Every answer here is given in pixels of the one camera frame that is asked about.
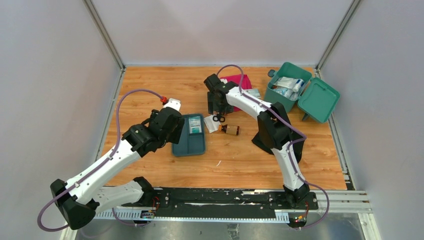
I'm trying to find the clear bag of items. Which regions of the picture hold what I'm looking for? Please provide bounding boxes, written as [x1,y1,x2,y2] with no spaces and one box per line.
[282,89,299,101]

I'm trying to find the brown orange-cap bottle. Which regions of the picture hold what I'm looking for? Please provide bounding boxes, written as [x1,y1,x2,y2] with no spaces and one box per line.
[218,124,240,136]

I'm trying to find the small white blue tube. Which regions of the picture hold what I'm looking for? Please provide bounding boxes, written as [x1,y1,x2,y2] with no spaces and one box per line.
[292,78,305,93]

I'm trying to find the black cloth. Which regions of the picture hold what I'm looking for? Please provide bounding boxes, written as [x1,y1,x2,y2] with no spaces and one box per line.
[251,133,305,163]

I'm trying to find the white gauze pack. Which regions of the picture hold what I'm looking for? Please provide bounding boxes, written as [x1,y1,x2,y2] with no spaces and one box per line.
[272,77,298,89]

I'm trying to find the white paper sachet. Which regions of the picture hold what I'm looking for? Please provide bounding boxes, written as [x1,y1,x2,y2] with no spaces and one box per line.
[203,115,221,133]

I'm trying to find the white teal dressing packet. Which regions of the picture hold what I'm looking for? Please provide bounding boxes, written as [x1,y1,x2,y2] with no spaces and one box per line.
[188,116,203,134]

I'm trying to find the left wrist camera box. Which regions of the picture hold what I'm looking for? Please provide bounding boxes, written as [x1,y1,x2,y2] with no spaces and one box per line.
[162,98,182,112]

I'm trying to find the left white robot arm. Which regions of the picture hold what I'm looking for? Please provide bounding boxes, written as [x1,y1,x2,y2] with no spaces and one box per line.
[50,104,185,230]

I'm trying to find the teal divided tray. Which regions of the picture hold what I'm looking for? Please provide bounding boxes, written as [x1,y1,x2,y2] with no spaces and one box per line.
[171,113,206,157]

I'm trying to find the black handled scissors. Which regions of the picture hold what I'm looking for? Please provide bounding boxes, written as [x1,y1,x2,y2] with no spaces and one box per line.
[212,112,226,123]

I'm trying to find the white card label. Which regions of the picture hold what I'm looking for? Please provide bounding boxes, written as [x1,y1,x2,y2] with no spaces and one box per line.
[245,88,262,99]

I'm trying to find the teal medicine box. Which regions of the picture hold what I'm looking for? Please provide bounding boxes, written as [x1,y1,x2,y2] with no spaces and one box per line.
[264,62,341,123]

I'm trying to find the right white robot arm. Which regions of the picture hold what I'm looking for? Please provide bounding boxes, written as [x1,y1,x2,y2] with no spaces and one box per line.
[203,74,310,209]

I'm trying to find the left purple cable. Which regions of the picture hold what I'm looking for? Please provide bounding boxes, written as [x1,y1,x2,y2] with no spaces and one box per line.
[36,88,168,233]

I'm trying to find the pink folded cloth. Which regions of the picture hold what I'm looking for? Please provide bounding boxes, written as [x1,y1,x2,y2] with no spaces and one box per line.
[219,73,257,117]

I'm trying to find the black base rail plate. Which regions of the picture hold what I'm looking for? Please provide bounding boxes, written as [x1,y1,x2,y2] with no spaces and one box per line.
[124,187,319,220]

